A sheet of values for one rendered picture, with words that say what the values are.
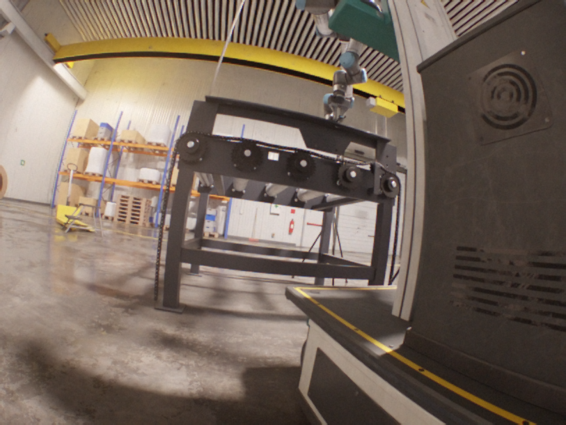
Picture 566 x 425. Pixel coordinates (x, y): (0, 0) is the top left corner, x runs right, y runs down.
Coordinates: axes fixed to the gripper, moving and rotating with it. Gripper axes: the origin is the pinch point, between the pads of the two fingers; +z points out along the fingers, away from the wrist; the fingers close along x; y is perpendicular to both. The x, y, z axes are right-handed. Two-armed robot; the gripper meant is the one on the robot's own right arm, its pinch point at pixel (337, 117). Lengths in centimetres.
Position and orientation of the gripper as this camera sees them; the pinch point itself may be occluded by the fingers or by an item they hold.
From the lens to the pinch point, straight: 145.4
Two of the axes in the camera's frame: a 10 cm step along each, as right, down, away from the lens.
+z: -1.3, 9.9, -0.9
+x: 9.7, 1.4, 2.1
